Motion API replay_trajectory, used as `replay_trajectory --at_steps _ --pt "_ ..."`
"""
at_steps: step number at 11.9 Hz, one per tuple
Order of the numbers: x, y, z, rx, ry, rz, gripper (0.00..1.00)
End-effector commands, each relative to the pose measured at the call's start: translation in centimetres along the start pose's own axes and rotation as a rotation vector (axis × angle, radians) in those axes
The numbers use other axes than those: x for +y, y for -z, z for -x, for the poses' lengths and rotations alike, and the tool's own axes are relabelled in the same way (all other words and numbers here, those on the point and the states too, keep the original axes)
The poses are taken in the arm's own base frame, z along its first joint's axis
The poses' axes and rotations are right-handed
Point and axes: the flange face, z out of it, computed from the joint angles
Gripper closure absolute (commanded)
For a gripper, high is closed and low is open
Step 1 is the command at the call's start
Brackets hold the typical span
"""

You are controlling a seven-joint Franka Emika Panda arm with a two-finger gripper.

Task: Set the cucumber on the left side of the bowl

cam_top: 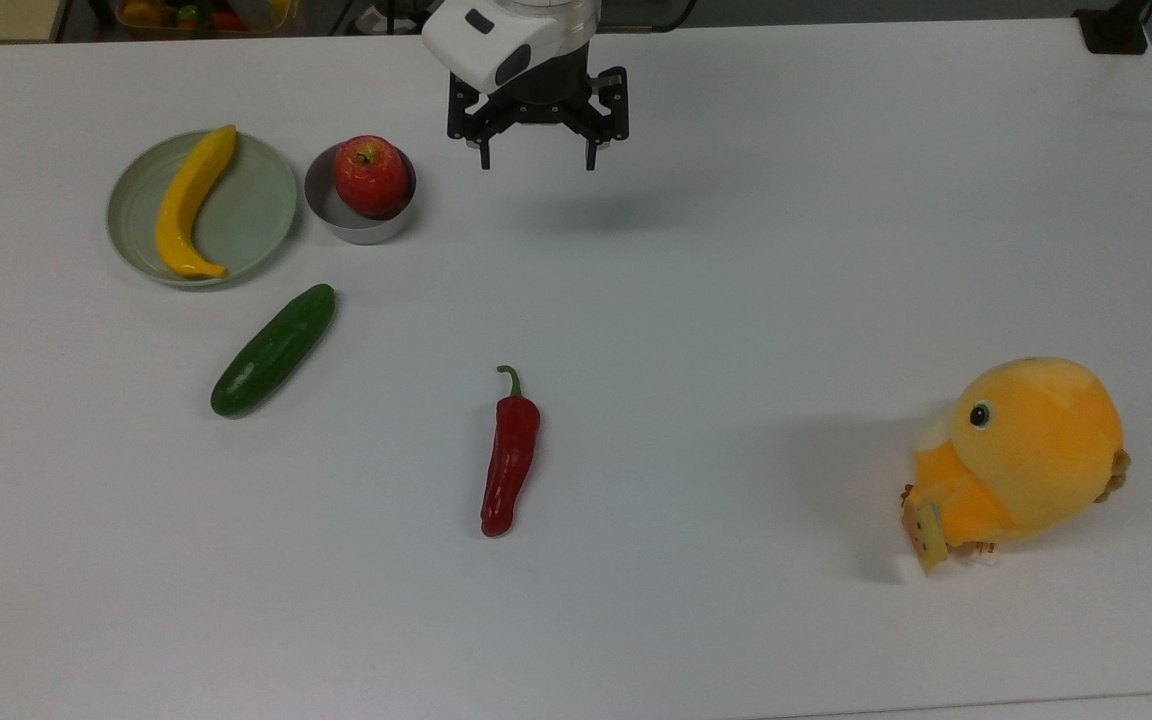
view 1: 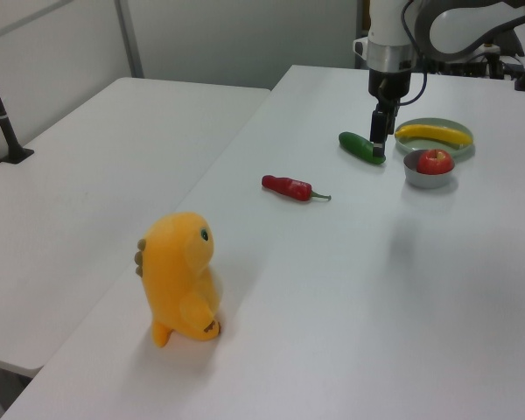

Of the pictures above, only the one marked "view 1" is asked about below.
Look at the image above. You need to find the red toy apple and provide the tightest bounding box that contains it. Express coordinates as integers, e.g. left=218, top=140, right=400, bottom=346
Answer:
left=416, top=148, right=455, bottom=175

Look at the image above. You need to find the grey metal bowl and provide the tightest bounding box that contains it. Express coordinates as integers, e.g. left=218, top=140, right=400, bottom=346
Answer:
left=402, top=149, right=459, bottom=190

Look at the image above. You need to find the orange plush dinosaur toy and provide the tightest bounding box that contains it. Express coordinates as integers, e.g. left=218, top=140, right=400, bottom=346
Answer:
left=134, top=211, right=224, bottom=349

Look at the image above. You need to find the green toy cucumber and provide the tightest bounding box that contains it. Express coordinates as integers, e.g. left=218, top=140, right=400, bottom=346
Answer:
left=338, top=131, right=386, bottom=166

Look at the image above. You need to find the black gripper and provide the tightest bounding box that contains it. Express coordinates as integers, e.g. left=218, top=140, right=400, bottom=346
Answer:
left=367, top=67, right=413, bottom=158

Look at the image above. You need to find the pale green plate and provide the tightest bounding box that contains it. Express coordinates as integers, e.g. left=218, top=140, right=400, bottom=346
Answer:
left=393, top=116, right=476, bottom=162

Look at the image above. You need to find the dark robot arm cable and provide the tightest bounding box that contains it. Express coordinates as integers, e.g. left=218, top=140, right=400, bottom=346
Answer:
left=400, top=0, right=429, bottom=106

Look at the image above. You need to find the red toy chili pepper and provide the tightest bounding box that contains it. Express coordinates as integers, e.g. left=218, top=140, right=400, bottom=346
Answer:
left=261, top=174, right=333, bottom=203

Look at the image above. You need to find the yellow toy banana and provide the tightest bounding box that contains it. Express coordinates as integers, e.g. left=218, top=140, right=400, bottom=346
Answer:
left=395, top=123, right=473, bottom=147

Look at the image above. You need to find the black camera stand pole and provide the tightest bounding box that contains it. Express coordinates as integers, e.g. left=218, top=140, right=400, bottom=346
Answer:
left=0, top=45, right=35, bottom=165

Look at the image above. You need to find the black background equipment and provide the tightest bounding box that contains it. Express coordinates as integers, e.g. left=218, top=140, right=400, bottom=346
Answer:
left=423, top=41, right=525, bottom=81

